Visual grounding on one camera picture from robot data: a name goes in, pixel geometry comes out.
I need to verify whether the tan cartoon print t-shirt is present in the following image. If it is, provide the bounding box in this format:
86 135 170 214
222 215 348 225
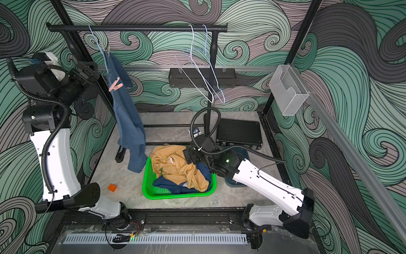
150 145 209 192

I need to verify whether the navy Mickey print t-shirt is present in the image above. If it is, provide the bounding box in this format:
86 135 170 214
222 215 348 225
153 163 211 194

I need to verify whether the slate blue t-shirt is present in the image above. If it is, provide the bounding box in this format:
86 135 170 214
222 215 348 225
106 54 148 173

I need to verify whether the white wire hanger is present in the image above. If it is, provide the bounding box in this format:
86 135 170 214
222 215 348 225
174 24 214 104

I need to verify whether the light blue wire hanger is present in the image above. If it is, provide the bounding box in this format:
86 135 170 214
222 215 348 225
182 24 226 107

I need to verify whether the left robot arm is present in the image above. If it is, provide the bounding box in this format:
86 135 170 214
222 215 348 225
6 53 131 230

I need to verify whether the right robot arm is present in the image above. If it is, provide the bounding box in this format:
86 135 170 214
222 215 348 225
184 107 316 239

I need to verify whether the pink clothespin on blue shirt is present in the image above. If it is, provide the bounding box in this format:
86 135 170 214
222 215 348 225
108 77 123 92

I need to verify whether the black ribbed case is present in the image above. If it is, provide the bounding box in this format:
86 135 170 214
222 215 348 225
216 119 263 150

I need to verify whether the teal plastic tray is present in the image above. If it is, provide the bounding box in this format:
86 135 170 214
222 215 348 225
215 148 249 187

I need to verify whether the green plastic basket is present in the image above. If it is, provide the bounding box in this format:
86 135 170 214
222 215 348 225
142 157 217 200

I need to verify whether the orange small block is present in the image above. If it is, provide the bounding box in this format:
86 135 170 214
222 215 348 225
107 184 117 193

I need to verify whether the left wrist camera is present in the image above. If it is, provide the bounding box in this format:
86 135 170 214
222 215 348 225
31 52 68 81

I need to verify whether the black clothes rack frame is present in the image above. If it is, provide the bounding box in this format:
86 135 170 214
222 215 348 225
46 22 228 163

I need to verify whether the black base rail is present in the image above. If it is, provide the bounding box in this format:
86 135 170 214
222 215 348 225
63 207 318 232

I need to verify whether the white slotted cable duct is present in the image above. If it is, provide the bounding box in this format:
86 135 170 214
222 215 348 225
62 233 248 245

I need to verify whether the clear mesh wall bin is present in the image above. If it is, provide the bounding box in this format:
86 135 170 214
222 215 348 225
269 65 309 116

